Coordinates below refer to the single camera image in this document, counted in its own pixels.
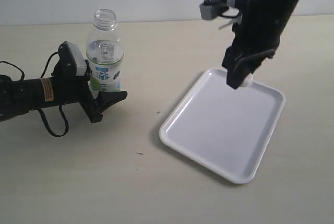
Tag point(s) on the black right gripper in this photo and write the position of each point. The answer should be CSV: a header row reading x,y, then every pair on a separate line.
x,y
251,45

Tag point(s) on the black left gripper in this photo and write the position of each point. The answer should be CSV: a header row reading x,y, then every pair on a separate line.
x,y
76,90

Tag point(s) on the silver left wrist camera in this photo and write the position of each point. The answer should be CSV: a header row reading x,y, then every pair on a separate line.
x,y
72,62

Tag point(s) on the white rectangular plastic tray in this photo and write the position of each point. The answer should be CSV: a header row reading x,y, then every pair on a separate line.
x,y
222,129

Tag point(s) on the clear plastic drink bottle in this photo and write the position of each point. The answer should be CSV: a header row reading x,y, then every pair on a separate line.
x,y
104,52

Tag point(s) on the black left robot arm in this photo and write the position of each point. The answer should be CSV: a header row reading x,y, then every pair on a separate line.
x,y
22,96

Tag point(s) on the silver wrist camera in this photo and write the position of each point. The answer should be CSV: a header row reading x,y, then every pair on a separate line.
x,y
72,62
212,9

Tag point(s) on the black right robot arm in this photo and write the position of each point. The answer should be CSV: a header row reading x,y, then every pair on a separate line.
x,y
266,11

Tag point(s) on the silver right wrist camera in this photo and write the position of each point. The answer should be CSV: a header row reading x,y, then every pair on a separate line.
x,y
212,9

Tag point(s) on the white bottle cap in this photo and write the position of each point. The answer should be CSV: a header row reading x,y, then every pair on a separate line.
x,y
247,81

